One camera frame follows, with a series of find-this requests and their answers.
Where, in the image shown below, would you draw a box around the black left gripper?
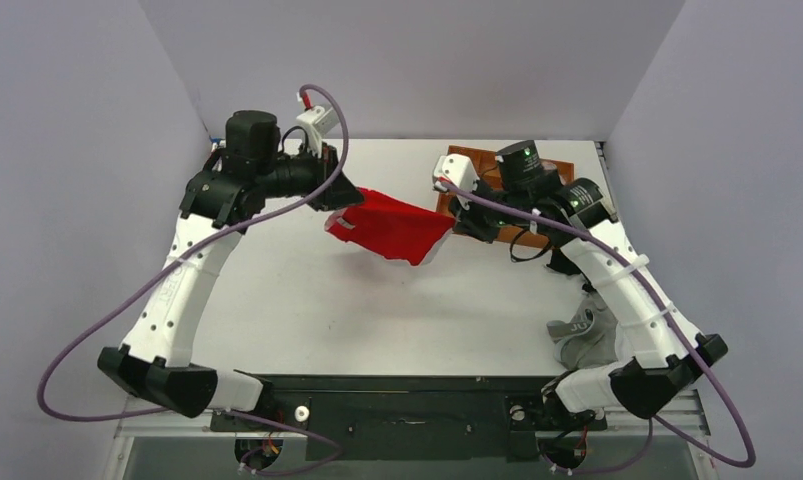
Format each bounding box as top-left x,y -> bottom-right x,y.
257,141 -> 365,212

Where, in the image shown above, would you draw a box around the red underwear white trim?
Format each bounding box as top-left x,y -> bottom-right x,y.
324,188 -> 455,266

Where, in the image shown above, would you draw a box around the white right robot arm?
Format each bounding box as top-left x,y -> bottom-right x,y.
433,140 -> 728,427

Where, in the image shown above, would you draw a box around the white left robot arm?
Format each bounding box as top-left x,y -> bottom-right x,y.
97,104 -> 364,430

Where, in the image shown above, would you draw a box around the black underwear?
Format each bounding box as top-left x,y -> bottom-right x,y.
546,249 -> 582,277

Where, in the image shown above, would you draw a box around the grey underwear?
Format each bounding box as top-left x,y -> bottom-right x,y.
546,290 -> 618,370

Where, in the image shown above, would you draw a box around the wooden compartment tray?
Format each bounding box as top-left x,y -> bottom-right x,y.
436,140 -> 575,250

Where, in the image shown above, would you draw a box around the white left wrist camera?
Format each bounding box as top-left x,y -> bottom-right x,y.
295,104 -> 340,157

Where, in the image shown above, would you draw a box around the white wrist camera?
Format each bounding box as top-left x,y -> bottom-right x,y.
432,154 -> 479,193
295,104 -> 340,157

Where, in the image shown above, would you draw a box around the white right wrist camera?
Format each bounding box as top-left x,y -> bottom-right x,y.
432,154 -> 479,193

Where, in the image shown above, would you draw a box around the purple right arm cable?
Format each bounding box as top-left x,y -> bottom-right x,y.
438,178 -> 757,470

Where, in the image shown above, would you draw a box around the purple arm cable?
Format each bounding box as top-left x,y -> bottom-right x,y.
438,178 -> 757,470
36,84 -> 351,423

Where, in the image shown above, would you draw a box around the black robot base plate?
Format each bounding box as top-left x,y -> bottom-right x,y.
210,369 -> 608,463

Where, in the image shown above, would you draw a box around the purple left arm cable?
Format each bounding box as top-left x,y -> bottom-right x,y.
36,84 -> 351,423

